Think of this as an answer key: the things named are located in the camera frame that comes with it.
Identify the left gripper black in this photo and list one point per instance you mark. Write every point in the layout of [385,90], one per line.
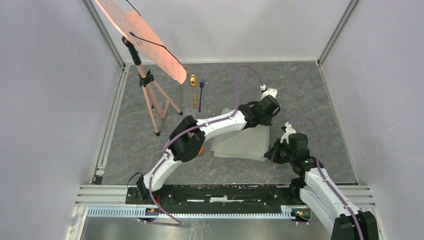
[267,121]

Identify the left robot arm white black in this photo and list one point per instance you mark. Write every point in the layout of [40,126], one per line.
[188,137]

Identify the gold spoon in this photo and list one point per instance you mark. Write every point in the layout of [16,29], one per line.
[193,81]

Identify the grey cloth napkin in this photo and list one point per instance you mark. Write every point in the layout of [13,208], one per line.
[251,143]

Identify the purple fork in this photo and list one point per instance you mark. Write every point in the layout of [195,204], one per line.
[201,86]

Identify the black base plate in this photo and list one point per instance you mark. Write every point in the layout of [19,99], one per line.
[221,199]

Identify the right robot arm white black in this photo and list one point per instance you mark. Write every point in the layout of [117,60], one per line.
[342,219]

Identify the colourful toy block pile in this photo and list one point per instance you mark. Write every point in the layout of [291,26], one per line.
[201,151]

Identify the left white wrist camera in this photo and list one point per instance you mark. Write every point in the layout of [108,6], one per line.
[268,91]

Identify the pink perforated music stand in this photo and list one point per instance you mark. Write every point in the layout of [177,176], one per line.
[138,38]

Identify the aluminium frame rail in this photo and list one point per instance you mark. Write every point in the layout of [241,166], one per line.
[108,201]

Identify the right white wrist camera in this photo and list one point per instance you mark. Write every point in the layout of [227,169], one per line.
[287,131]

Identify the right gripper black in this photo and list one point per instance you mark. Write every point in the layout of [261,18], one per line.
[272,153]

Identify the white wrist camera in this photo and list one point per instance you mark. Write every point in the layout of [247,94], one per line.
[268,91]
[287,131]

